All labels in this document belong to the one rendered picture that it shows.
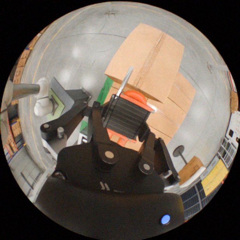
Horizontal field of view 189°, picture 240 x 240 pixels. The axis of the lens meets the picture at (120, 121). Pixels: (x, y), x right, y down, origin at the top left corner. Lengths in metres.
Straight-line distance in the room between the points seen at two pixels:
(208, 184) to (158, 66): 7.36
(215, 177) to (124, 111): 7.25
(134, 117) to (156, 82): 0.38
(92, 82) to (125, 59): 1.11
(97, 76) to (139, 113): 1.41
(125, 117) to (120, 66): 0.38
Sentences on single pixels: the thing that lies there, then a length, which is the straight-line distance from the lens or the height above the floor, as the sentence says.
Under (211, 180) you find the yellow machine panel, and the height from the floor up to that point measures 1.45.
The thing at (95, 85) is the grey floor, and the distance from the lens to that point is 1.52.
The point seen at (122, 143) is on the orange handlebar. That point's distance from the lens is 0.20.
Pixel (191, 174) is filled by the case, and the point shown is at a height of 0.94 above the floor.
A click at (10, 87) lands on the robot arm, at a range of 0.54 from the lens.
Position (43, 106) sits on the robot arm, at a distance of 0.87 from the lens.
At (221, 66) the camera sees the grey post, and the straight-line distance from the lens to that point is 3.09.
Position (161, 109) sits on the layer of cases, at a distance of 0.97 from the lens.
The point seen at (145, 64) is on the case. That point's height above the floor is 0.94.
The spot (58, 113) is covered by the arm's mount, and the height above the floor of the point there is 0.77.
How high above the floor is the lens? 1.42
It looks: 70 degrees down
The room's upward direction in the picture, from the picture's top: 168 degrees counter-clockwise
